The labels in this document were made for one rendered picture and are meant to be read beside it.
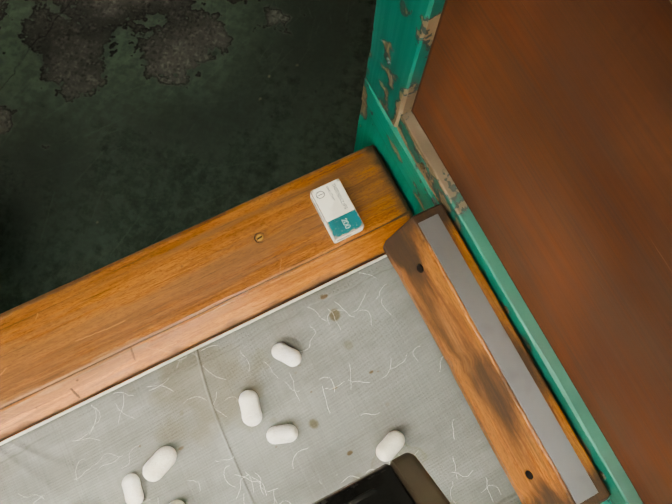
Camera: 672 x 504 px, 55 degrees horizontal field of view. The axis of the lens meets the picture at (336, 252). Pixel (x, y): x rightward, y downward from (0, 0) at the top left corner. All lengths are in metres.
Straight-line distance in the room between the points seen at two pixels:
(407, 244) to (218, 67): 1.14
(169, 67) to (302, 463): 1.22
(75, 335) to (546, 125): 0.50
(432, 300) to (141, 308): 0.30
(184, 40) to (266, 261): 1.13
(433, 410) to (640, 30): 0.46
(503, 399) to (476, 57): 0.30
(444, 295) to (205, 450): 0.29
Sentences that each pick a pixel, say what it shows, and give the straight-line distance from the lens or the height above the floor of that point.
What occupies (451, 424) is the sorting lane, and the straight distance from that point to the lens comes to 0.71.
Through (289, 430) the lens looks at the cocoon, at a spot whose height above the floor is 0.76.
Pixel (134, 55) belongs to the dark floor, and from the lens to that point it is 1.76.
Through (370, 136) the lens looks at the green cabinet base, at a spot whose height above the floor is 0.75.
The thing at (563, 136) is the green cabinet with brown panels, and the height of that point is 1.07.
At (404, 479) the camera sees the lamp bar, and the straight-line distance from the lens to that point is 0.37.
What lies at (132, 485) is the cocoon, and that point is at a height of 0.76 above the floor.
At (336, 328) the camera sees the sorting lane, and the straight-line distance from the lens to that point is 0.70.
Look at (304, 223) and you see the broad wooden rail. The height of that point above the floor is 0.76.
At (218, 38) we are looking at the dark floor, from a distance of 1.75.
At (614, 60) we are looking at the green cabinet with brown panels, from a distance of 0.37.
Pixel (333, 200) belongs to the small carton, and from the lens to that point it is 0.69.
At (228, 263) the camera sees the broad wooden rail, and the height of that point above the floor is 0.76.
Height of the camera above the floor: 1.44
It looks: 74 degrees down
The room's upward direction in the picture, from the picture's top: 8 degrees clockwise
